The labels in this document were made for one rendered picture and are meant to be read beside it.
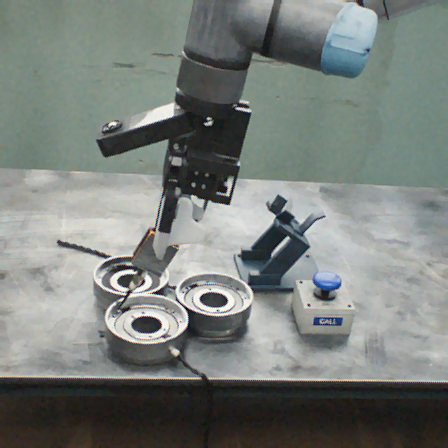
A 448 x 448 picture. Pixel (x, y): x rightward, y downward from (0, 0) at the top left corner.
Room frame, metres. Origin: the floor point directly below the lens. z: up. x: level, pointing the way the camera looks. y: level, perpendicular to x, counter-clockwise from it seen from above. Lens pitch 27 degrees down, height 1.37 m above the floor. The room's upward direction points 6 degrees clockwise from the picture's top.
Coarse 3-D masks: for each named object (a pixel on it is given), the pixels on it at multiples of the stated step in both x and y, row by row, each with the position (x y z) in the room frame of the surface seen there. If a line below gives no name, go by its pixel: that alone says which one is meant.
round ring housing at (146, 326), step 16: (112, 304) 0.76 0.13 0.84; (128, 304) 0.77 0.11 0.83; (144, 304) 0.78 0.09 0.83; (160, 304) 0.78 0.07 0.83; (176, 304) 0.77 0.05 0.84; (112, 320) 0.74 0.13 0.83; (128, 320) 0.74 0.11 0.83; (144, 320) 0.76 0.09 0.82; (160, 320) 0.75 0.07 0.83; (176, 320) 0.75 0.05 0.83; (112, 336) 0.70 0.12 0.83; (144, 336) 0.71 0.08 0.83; (160, 336) 0.72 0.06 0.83; (176, 336) 0.70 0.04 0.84; (128, 352) 0.69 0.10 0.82; (144, 352) 0.68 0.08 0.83; (160, 352) 0.69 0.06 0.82
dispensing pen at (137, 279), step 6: (150, 228) 0.77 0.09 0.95; (144, 234) 0.78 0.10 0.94; (144, 240) 0.76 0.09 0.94; (138, 246) 0.77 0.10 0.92; (132, 258) 0.76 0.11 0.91; (138, 270) 0.76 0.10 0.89; (144, 270) 0.76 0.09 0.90; (138, 276) 0.76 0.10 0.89; (144, 276) 0.76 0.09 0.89; (132, 282) 0.76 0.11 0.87; (138, 282) 0.76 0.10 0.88; (132, 288) 0.76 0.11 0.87; (126, 294) 0.76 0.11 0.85; (120, 306) 0.76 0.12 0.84
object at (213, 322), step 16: (208, 272) 0.86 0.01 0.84; (208, 288) 0.84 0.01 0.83; (240, 288) 0.84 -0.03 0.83; (208, 304) 0.83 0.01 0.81; (224, 304) 0.82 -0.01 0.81; (192, 320) 0.76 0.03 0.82; (208, 320) 0.76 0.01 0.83; (224, 320) 0.76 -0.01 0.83; (240, 320) 0.77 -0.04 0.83; (208, 336) 0.76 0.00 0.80; (224, 336) 0.77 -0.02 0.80
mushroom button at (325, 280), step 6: (324, 270) 0.84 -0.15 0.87; (318, 276) 0.82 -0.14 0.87; (324, 276) 0.82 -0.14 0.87; (330, 276) 0.83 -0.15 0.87; (336, 276) 0.83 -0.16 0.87; (318, 282) 0.81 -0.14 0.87; (324, 282) 0.81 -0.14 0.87; (330, 282) 0.81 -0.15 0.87; (336, 282) 0.81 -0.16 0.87; (324, 288) 0.81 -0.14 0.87; (330, 288) 0.81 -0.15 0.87; (336, 288) 0.81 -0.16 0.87
